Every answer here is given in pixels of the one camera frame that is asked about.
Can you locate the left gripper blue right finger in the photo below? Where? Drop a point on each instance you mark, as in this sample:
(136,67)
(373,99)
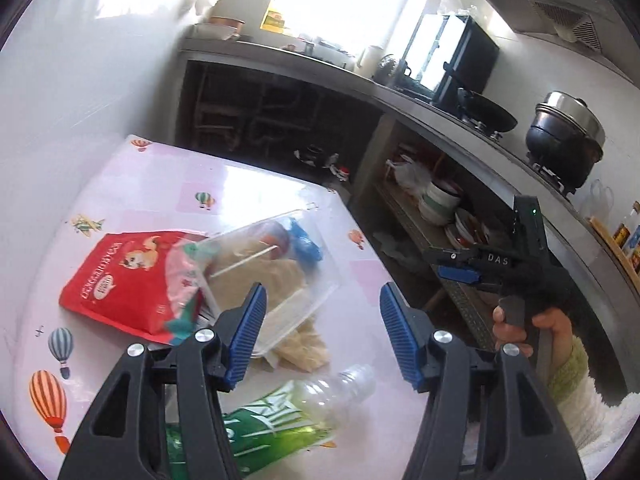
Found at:
(488,415)

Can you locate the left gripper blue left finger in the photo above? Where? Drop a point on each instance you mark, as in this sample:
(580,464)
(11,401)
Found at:
(123,433)

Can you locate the red snack bag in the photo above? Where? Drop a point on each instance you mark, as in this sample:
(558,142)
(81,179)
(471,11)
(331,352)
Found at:
(142,283)

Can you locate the green plastic bottle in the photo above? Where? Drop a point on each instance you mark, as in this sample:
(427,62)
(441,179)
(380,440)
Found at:
(299,414)

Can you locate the clear plastic container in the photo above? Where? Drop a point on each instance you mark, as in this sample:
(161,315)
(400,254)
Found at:
(324,276)

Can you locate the yellow green sleeve forearm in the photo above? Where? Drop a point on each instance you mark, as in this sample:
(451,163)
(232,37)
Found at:
(598,430)

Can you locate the stack of bowls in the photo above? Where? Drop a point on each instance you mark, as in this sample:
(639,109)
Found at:
(438,201)

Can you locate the white plastic bag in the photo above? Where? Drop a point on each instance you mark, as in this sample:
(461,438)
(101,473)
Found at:
(411,176)

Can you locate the black wok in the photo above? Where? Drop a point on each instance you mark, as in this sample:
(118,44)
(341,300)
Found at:
(486,116)

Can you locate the brown paper napkin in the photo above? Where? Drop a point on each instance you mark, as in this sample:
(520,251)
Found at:
(288,331)

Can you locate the blue plastic bag ball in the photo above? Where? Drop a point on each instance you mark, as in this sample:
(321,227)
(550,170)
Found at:
(306,251)

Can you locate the black microwave oven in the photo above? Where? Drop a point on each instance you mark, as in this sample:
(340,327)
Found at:
(447,52)

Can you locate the red can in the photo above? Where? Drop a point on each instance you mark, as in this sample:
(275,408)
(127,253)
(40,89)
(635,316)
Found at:
(275,236)

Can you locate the range hood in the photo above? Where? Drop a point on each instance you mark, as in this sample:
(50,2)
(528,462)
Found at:
(591,28)

